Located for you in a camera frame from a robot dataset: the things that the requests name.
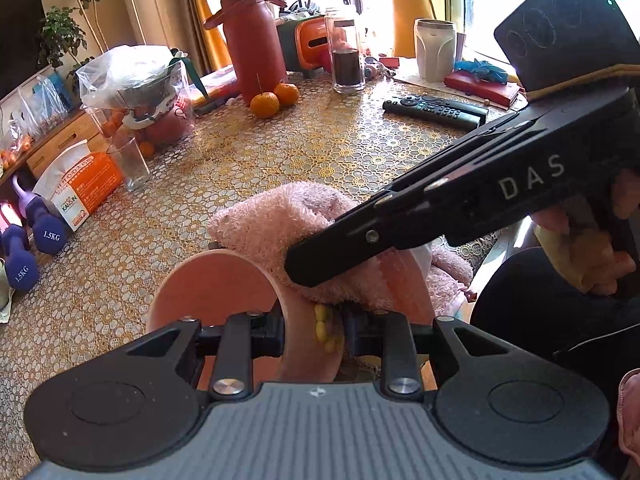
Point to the colourful flat case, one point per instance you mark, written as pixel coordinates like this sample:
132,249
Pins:
215,87

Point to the clear plastic bags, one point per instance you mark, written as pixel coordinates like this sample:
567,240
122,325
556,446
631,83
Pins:
42,105

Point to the person's right hand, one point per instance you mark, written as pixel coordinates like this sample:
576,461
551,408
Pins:
585,260

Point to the pink garment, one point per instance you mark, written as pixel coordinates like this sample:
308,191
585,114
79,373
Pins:
631,410

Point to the white paper sheets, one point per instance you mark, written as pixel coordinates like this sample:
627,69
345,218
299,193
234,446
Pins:
407,77

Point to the blue knitted item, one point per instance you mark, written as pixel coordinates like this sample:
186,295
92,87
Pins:
480,70

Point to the peach plastic bowl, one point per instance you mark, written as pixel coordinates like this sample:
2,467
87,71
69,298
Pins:
220,290

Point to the large red water bottle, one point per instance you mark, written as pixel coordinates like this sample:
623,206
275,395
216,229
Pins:
252,40

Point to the white insulated tumbler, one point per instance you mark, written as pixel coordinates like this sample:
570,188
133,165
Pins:
435,50

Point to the purple dumbbell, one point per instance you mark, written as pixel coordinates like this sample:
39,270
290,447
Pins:
17,262
40,220

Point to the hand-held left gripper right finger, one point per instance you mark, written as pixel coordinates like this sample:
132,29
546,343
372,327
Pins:
353,332

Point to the red notebook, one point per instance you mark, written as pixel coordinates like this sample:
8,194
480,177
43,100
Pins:
482,89

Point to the orange grey appliance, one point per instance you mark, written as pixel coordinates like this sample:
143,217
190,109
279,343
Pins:
305,45

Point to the gold patterned tablecloth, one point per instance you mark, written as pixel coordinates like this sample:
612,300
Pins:
240,160

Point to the glass jar with dark contents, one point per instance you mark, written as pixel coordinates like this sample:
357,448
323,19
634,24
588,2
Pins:
346,55

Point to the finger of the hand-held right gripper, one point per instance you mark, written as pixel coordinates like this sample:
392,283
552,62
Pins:
350,245

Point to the potted green plant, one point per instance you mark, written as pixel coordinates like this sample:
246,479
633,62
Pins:
65,30

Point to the wooden cabinet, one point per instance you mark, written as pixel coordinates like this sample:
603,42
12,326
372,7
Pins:
55,140

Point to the black television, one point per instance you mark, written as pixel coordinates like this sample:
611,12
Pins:
17,35

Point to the clear plastic bag of fruit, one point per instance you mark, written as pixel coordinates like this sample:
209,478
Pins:
137,95

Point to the black remote control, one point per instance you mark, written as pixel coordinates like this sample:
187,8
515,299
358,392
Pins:
430,109

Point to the pink glowing lamp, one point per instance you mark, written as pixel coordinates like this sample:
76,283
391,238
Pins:
9,215

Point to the orange and white carton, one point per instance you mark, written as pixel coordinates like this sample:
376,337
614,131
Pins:
80,185

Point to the tangerine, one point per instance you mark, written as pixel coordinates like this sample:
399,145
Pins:
287,94
264,105

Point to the pink fluffy towel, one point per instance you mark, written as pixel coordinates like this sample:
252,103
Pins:
270,220

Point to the clear drinking glass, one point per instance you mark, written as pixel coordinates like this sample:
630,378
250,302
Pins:
129,165

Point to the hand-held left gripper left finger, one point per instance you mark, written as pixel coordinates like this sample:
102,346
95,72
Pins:
267,335

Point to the yellow beaded item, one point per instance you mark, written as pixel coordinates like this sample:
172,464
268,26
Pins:
325,330

